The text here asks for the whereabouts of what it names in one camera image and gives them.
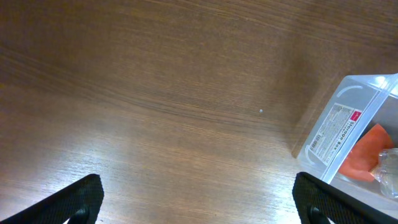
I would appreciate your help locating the clear plastic container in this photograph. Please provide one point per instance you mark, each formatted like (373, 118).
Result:
(359, 102)

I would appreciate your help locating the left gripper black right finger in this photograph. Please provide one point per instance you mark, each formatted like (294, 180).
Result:
(318, 202)

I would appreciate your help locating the red scraper wooden handle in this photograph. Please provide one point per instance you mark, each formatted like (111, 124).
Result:
(363, 157)

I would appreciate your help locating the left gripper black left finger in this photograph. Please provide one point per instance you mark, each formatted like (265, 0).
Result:
(79, 202)

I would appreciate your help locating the clear bag of wall plugs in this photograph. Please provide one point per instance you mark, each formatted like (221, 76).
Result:
(386, 172)

